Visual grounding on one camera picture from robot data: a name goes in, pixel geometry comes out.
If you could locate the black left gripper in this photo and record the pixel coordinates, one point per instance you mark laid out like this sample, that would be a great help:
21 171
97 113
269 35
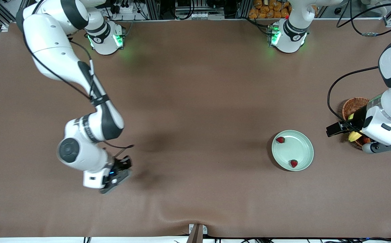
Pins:
360 118

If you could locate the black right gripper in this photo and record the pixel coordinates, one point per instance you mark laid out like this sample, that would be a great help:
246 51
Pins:
119 165

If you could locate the red strawberry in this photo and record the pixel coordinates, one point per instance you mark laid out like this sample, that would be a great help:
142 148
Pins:
280 139
294 163

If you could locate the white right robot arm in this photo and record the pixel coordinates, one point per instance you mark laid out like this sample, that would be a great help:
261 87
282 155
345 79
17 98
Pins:
47 44

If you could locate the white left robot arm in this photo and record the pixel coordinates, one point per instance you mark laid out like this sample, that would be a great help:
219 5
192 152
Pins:
291 33

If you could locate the pale green round plate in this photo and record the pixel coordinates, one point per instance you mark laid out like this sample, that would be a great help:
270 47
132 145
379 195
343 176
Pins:
295 150

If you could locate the yellow banana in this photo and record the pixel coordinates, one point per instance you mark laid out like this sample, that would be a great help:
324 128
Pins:
354 136
350 117

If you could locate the brown wicker basket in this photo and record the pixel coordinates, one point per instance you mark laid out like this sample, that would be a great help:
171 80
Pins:
354 105

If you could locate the large table cover mat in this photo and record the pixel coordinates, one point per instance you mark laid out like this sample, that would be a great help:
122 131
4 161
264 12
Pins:
182 101

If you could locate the orange bread rolls pile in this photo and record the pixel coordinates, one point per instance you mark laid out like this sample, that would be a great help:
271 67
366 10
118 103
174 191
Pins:
266 13

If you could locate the white power strip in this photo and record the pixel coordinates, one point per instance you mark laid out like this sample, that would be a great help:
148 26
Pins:
124 9

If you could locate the white terminal block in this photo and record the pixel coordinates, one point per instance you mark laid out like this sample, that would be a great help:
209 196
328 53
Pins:
205 15

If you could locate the wooden post with bracket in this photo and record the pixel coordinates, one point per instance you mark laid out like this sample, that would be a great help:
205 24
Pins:
196 234

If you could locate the aluminium frame post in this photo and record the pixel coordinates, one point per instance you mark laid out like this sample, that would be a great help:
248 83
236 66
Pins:
244 9
153 9

